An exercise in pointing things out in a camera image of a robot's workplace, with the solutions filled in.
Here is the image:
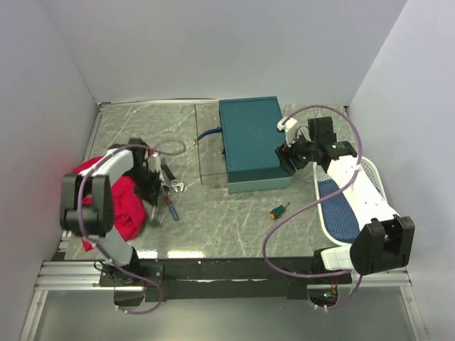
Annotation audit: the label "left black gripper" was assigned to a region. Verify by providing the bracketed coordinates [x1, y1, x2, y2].
[125, 166, 161, 206]

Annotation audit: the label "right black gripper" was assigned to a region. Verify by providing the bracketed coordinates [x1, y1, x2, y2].
[275, 128, 318, 176]

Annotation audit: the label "black handled claw hammer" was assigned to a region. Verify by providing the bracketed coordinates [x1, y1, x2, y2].
[148, 205, 159, 227]

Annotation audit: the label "blue red screwdriver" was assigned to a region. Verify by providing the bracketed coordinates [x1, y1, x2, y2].
[161, 188, 180, 222]

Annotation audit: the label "teal tool box with drawer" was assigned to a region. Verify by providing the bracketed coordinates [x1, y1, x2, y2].
[193, 95, 297, 195]

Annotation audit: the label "blue handled pliers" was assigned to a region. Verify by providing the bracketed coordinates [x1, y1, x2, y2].
[196, 126, 223, 141]

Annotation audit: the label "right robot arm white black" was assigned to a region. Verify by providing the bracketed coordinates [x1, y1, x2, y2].
[275, 117, 415, 283]

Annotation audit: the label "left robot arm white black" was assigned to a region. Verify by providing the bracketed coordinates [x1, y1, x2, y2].
[60, 139, 164, 286]

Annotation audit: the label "silver combination wrench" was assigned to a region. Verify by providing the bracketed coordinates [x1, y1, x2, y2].
[160, 158, 171, 195]

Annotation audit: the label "red cloth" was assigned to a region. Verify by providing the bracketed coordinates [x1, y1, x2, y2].
[73, 156, 149, 251]

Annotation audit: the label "green orange stubby screwdriver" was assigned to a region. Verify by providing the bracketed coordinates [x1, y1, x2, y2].
[269, 202, 290, 220]

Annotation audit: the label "white plastic basket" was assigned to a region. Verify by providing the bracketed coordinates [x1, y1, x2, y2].
[317, 157, 388, 246]

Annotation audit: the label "blue checkered cloth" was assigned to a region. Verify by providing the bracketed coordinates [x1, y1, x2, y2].
[318, 194, 360, 244]

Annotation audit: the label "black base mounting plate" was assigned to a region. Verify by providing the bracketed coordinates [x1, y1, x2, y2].
[97, 256, 356, 308]

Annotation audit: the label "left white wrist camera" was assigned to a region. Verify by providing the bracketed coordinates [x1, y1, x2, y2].
[147, 151, 162, 178]

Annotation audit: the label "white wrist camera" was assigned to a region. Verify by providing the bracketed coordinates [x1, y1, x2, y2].
[147, 151, 162, 178]
[277, 117, 299, 147]

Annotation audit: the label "black handled adjustable wrench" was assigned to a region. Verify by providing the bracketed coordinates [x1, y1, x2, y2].
[161, 157, 185, 193]

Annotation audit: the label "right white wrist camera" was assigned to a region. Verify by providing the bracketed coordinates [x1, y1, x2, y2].
[277, 117, 299, 147]

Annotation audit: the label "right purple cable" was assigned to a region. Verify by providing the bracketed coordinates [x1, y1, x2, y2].
[262, 104, 364, 310]

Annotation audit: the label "aluminium frame rail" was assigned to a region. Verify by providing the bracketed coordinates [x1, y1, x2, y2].
[33, 261, 429, 340]

